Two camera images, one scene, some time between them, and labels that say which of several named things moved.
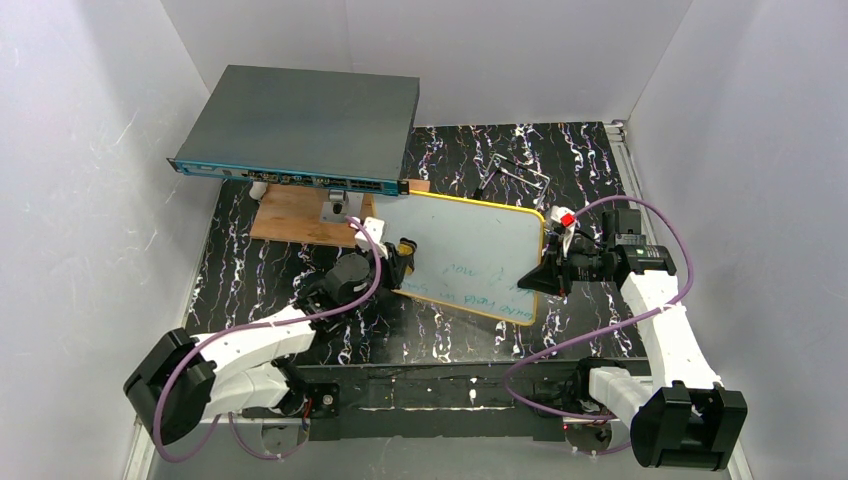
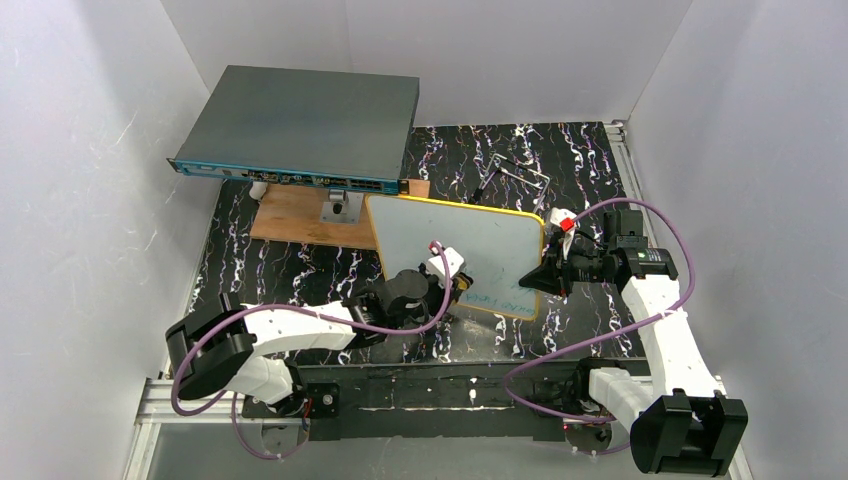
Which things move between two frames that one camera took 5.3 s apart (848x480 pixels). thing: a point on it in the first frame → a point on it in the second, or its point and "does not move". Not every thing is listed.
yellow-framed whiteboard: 470,253 does not move
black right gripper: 565,270 does not move
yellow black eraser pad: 407,247 → 462,282
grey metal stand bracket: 341,205 does not move
